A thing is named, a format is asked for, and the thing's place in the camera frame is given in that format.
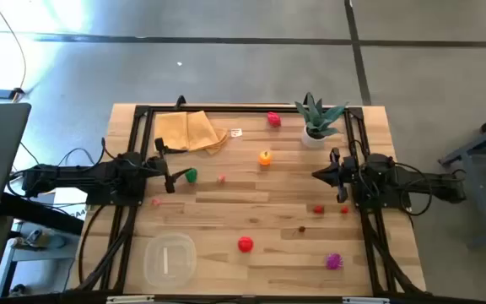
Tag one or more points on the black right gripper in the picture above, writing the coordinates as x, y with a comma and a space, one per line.
344, 173

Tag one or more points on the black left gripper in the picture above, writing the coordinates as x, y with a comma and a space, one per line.
163, 166

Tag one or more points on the green toy pepper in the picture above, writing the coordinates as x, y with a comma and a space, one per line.
191, 176

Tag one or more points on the small red toy cherry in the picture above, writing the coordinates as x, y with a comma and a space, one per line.
318, 209
344, 209

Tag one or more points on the small pink toy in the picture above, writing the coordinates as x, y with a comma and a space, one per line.
155, 202
221, 179

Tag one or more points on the dark red toy cherry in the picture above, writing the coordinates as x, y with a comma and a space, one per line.
301, 229

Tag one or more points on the orange toy orange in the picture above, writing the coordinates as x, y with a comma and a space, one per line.
265, 159

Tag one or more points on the red toy strawberry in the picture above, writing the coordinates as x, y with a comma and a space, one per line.
273, 120

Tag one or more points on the red toy tomato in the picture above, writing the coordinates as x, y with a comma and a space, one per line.
245, 245

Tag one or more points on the clear plastic tupperware container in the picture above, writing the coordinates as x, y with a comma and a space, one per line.
158, 270

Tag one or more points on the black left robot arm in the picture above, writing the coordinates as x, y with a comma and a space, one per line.
78, 177

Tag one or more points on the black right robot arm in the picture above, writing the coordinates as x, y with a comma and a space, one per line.
416, 181

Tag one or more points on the snake plant in white pot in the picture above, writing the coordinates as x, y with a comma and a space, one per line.
312, 139

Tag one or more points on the white paper label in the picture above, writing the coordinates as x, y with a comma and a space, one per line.
236, 132

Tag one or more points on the white paper sheet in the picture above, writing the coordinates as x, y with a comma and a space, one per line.
70, 207

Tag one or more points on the silver aluminium profile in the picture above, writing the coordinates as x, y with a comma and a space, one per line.
129, 299
365, 300

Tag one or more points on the blue metal cart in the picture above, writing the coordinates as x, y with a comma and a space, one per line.
479, 143

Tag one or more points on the black aluminium table frame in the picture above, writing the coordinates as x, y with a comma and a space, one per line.
226, 109

